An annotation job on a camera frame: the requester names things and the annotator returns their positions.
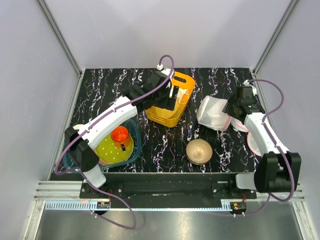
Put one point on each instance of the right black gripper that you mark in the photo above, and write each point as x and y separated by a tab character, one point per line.
227	109

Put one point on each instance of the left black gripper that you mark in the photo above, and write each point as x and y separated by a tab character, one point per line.
169	103

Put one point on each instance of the white mesh laundry bag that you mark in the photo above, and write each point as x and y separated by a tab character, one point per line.
210	114

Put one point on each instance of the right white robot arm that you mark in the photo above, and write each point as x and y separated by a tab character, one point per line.
279	168

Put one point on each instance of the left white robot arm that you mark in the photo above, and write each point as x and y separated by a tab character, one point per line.
80	143

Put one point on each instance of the open laundry bag pink trim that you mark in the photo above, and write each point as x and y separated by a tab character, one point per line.
238	125

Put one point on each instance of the beige bra in basket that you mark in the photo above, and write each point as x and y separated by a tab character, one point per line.
167	113

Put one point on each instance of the flat pink-rimmed mesh bag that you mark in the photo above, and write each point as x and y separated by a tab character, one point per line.
253	145

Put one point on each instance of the yellow plastic basket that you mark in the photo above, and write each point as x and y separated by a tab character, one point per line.
182	81

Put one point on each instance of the teal transparent tray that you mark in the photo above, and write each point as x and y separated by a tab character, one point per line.
135	134

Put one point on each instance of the orange plastic cup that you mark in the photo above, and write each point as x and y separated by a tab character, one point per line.
121	136

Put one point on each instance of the yellow-green dotted plate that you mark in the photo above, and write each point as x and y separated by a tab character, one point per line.
116	147

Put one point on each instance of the pale yellow mug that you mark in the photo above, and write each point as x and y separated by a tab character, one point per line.
77	126

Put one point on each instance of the pink plate under green plate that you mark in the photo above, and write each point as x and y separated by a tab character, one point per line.
112	157

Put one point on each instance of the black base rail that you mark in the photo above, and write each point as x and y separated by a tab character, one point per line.
208	185

